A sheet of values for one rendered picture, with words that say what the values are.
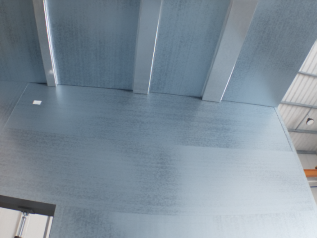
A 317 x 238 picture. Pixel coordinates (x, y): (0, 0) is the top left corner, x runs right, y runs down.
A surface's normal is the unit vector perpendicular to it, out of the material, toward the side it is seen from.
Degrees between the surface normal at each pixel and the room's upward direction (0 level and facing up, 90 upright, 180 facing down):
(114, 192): 90
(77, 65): 180
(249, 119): 90
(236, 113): 90
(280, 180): 90
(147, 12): 180
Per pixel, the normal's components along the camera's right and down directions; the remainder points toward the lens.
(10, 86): 0.14, -0.68
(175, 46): 0.00, 0.73
